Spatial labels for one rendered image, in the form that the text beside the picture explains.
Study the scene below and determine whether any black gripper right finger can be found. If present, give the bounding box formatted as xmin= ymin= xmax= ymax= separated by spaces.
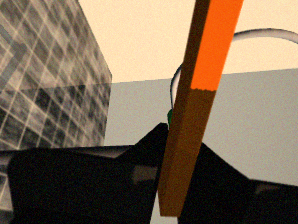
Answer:
xmin=177 ymin=142 xmax=298 ymax=224

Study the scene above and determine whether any orange rectangular bar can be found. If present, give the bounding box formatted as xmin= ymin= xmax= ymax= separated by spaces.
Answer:
xmin=157 ymin=0 xmax=244 ymax=218

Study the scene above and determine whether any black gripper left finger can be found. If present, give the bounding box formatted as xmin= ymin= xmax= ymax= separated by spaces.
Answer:
xmin=7 ymin=123 xmax=169 ymax=224

